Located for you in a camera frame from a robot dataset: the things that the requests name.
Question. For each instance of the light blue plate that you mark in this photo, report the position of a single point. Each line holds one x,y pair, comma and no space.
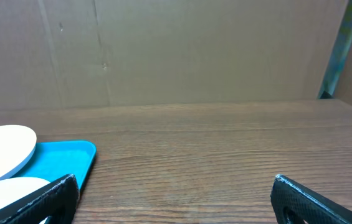
16,188

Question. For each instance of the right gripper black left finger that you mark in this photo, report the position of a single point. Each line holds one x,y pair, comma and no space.
56,202

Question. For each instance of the teal plastic tray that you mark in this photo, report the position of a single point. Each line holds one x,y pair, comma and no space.
52,160

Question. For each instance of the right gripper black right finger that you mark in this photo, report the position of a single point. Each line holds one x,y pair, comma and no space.
293,203

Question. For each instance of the white plate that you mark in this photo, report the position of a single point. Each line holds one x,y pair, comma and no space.
17,146

